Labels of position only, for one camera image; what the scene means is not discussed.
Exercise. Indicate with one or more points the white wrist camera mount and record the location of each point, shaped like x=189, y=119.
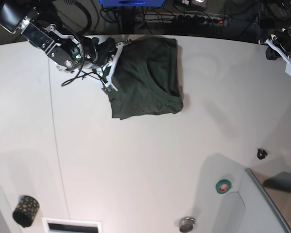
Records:
x=105, y=73
x=278, y=47

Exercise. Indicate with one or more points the white slotted tray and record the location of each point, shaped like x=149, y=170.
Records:
x=53, y=225

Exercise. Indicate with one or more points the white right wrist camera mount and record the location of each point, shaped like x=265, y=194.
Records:
x=105, y=73

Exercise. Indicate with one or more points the small metal tin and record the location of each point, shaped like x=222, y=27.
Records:
x=186, y=224

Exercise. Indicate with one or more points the blue box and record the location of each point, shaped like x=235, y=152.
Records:
x=137, y=3

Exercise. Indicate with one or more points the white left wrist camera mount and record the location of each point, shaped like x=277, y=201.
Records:
x=278, y=47

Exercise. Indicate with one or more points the black yellow-dotted cup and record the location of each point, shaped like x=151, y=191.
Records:
x=25, y=211

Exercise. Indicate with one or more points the dark green t-shirt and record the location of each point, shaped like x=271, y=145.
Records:
x=146, y=77

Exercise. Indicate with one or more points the small black clip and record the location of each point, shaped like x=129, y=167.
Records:
x=262, y=153

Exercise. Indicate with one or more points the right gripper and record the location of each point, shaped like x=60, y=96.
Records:
x=97, y=54

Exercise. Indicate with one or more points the power strip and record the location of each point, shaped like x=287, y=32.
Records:
x=218, y=21

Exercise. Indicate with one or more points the green tape roll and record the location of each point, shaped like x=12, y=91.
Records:
x=223, y=186

